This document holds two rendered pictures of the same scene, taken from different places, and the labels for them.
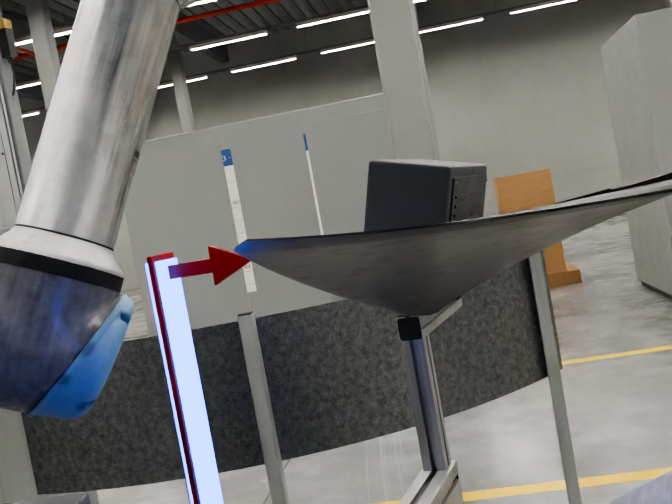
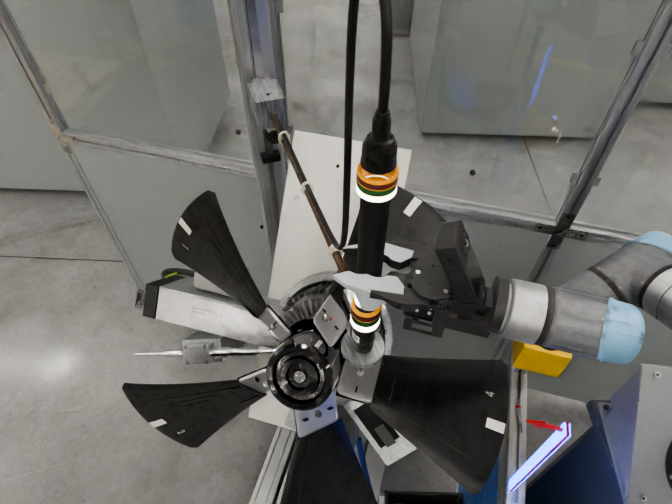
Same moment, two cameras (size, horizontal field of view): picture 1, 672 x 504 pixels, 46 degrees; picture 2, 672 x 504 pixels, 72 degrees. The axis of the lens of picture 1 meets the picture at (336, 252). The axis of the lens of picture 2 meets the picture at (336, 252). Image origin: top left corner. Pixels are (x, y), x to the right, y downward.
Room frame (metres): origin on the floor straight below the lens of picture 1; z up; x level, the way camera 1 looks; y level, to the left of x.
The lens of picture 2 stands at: (0.73, -0.30, 1.94)
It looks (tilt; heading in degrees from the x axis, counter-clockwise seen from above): 48 degrees down; 174
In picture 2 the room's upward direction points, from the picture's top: straight up
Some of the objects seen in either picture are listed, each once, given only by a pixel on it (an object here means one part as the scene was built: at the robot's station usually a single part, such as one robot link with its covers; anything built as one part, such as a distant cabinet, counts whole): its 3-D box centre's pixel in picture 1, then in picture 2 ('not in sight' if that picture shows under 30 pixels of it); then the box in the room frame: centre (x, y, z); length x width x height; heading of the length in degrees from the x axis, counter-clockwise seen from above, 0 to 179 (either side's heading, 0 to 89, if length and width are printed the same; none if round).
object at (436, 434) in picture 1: (424, 390); not in sight; (0.98, -0.08, 0.96); 0.03 x 0.03 x 0.20; 68
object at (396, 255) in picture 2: not in sight; (377, 262); (0.33, -0.20, 1.46); 0.09 x 0.03 x 0.06; 58
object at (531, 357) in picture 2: not in sight; (540, 334); (0.22, 0.23, 1.02); 0.16 x 0.10 x 0.11; 158
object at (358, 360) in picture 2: not in sight; (361, 327); (0.35, -0.22, 1.33); 0.09 x 0.07 x 0.10; 13
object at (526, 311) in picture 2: not in sight; (518, 308); (0.42, -0.04, 1.46); 0.08 x 0.05 x 0.08; 158
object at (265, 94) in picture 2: not in sight; (267, 102); (-0.25, -0.36, 1.37); 0.10 x 0.07 x 0.09; 13
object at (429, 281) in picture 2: not in sight; (452, 298); (0.40, -0.11, 1.46); 0.12 x 0.08 x 0.09; 68
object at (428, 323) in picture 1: (432, 311); not in sight; (1.08, -0.12, 1.04); 0.24 x 0.03 x 0.03; 158
